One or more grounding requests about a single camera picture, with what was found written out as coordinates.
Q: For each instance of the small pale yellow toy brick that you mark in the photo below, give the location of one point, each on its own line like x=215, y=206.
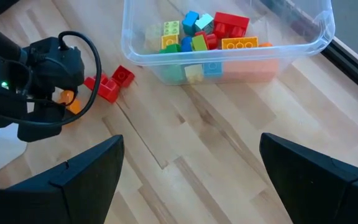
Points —
x=194, y=74

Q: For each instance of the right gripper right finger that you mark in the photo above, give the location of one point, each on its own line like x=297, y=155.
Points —
x=306, y=186

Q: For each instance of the orange wedge toy block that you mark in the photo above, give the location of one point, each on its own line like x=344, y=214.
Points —
x=70, y=101

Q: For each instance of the blue rounded toy block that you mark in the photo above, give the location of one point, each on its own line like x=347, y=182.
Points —
x=186, y=45

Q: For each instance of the small blue toy brick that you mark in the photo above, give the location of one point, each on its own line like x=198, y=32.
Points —
x=190, y=21
x=212, y=69

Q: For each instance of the red two-stud toy brick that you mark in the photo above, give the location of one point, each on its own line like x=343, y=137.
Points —
x=232, y=23
x=211, y=42
x=106, y=88

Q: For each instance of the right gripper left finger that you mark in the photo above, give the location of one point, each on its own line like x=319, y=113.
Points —
x=92, y=180

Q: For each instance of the small lime green toy brick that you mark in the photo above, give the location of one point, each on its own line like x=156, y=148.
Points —
x=199, y=43

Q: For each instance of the small dark red toy brick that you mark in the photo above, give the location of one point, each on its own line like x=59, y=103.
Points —
x=123, y=76

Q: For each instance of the small pale green toy brick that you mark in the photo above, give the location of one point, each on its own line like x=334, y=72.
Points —
x=171, y=28

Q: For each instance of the orange long toy block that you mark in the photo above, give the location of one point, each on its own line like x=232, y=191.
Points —
x=250, y=70

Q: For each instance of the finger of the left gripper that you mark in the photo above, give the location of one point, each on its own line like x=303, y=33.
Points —
x=42, y=124

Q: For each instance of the clear plastic container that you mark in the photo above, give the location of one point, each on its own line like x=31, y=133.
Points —
x=291, y=31

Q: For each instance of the small pale teal toy brick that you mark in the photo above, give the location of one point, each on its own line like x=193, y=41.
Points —
x=204, y=22

